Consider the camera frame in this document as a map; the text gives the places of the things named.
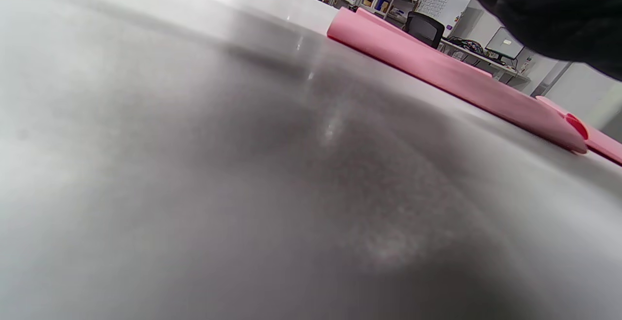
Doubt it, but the dark patterned bag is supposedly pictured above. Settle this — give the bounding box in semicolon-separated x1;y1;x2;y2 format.
449;38;485;56

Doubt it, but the pink paper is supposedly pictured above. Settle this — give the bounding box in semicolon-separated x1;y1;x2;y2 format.
327;7;589;155
535;95;622;166

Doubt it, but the grey monitor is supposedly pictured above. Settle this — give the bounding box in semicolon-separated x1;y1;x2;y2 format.
485;27;526;65

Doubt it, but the person's left hand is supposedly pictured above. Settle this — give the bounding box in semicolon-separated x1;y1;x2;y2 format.
452;0;622;82

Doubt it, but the white desk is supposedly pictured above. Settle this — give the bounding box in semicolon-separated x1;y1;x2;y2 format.
440;38;533;85

